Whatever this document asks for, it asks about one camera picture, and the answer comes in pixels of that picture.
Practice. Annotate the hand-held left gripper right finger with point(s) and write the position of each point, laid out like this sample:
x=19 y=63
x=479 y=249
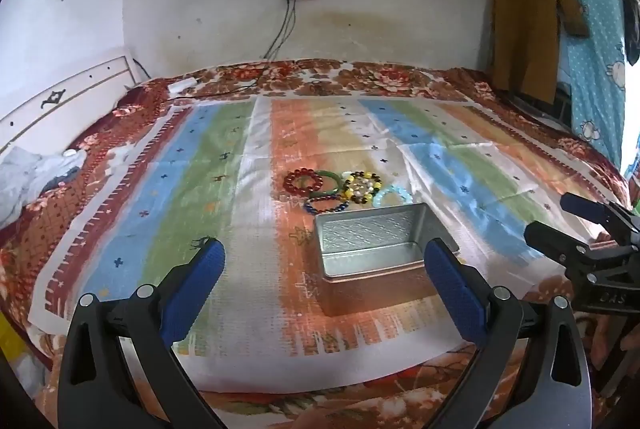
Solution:
x=452 y=284

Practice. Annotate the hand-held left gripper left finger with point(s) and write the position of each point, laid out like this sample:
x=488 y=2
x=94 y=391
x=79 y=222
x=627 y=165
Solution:
x=200 y=279

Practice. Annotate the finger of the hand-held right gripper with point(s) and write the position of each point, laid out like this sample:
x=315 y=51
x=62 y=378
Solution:
x=550 y=241
x=582 y=205

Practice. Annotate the silver metal tin box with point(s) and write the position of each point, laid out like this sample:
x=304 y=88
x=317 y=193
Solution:
x=370 y=234

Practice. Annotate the striped printed mat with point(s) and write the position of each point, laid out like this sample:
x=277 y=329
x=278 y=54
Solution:
x=200 y=169

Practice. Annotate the blue dotted hanging blanket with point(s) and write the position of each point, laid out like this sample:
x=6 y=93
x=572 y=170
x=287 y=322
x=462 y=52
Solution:
x=595 y=59

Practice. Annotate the green bangle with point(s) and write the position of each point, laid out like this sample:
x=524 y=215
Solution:
x=333 y=172

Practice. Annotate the white charger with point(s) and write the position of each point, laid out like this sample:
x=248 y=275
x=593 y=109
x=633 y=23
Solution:
x=182 y=85

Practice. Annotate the yellow object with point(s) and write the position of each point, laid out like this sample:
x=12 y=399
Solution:
x=10 y=349

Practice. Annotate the brown hanging garment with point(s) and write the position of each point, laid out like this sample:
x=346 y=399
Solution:
x=525 y=9

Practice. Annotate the grey crumpled clothes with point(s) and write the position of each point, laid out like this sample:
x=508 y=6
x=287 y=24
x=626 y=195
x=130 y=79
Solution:
x=20 y=179

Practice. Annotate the red floral bedsheet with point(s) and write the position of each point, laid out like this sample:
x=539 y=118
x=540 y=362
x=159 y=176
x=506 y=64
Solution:
x=400 y=76

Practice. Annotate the white headboard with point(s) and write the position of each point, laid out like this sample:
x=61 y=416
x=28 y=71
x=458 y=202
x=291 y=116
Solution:
x=75 y=84

